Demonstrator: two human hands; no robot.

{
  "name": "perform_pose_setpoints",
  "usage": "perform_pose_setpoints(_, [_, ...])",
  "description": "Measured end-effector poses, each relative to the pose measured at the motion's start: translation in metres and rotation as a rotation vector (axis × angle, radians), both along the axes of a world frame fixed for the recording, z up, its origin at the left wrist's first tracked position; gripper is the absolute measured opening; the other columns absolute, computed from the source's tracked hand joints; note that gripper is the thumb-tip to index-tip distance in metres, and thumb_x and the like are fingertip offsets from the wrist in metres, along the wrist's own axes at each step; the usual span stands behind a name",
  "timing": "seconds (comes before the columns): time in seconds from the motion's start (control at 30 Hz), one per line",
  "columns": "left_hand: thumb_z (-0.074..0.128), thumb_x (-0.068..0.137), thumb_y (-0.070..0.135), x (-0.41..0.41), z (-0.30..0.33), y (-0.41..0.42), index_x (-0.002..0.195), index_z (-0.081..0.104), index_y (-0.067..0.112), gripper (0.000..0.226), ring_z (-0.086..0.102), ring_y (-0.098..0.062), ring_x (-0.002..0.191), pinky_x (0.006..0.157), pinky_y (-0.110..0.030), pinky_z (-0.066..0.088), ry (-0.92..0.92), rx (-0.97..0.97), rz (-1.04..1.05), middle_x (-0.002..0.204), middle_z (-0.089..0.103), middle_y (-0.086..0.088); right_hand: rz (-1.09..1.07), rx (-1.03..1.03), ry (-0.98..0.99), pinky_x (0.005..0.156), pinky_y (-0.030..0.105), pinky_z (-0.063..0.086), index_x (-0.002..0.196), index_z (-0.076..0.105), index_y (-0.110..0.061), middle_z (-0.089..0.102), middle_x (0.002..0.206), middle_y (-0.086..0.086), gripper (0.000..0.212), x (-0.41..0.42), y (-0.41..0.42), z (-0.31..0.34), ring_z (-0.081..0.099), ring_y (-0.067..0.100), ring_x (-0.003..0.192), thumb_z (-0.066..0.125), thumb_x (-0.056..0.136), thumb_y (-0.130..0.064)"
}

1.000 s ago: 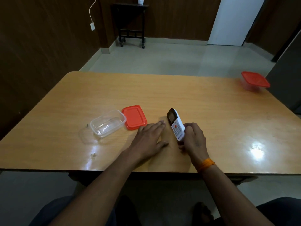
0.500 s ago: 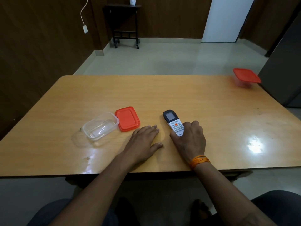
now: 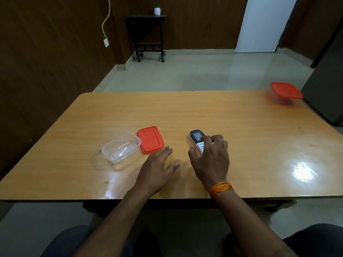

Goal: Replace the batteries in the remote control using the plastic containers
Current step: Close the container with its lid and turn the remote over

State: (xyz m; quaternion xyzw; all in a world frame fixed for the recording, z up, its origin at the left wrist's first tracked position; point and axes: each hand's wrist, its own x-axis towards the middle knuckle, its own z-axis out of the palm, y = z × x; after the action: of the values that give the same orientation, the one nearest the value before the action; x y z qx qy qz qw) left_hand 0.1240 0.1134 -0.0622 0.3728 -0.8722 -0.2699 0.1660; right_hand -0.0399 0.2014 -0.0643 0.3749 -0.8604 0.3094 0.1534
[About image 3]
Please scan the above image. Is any person's left hand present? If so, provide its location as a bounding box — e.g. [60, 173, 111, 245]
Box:
[135, 146, 180, 197]

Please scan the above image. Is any person's right hand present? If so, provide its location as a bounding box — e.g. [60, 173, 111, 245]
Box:
[188, 135, 230, 191]

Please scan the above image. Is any white and black remote control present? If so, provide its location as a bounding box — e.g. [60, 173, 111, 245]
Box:
[190, 129, 206, 155]

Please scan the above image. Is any person's left forearm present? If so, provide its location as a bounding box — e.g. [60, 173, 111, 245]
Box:
[72, 186, 151, 257]

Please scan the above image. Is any person's right forearm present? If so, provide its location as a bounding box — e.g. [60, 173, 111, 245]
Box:
[212, 189, 298, 257]

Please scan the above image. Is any red container lid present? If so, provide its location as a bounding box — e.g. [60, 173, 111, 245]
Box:
[137, 126, 165, 154]

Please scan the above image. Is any orange thread wristband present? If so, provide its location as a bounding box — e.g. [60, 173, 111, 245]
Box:
[208, 181, 234, 198]

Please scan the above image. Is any clear plastic container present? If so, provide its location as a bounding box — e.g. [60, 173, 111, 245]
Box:
[101, 132, 141, 164]

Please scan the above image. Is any lidded red plastic container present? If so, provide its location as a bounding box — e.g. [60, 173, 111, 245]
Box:
[269, 82, 304, 105]

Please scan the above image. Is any person's left leg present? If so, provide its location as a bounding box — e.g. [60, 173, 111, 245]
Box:
[40, 225, 134, 257]

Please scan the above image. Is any person's leg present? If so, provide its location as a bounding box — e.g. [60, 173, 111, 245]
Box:
[40, 225, 134, 257]
[281, 223, 343, 257]

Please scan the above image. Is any dark wooden side table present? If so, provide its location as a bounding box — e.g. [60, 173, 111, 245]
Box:
[125, 14, 167, 63]

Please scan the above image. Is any person's right leg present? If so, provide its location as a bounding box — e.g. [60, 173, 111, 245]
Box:
[281, 223, 343, 257]

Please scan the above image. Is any white door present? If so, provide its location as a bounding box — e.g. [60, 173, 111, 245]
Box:
[235, 0, 298, 53]

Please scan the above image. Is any dark cabinet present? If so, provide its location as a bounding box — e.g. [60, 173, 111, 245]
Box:
[300, 27, 343, 127]

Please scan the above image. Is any white cable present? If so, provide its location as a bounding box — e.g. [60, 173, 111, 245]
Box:
[101, 0, 111, 39]

